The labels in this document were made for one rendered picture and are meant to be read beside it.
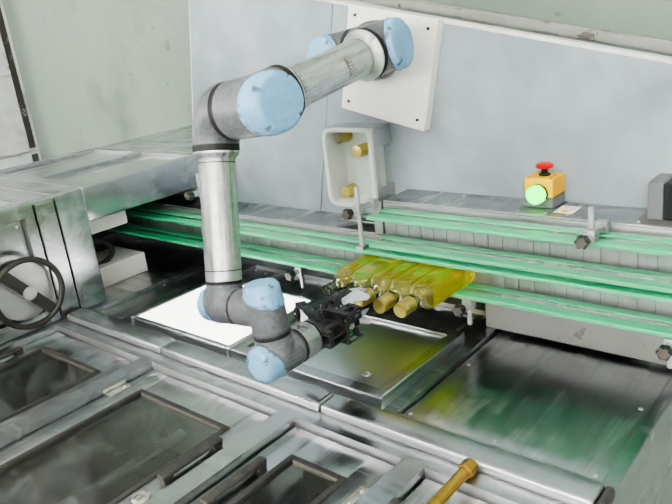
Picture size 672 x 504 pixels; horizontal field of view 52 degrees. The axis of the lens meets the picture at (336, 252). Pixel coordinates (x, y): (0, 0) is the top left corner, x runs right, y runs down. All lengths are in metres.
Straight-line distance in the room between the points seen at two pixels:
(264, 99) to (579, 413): 0.85
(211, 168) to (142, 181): 0.96
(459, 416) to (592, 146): 0.67
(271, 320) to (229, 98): 0.42
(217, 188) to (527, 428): 0.76
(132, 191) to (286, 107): 1.10
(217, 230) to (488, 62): 0.77
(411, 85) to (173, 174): 0.95
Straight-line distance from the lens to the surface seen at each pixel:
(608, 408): 1.48
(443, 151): 1.83
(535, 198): 1.61
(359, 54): 1.52
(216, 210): 1.39
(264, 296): 1.30
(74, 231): 2.22
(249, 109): 1.27
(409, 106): 1.83
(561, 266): 1.56
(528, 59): 1.68
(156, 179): 2.36
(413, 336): 1.68
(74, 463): 1.55
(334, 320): 1.46
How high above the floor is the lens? 2.27
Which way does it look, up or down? 45 degrees down
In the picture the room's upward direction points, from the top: 116 degrees counter-clockwise
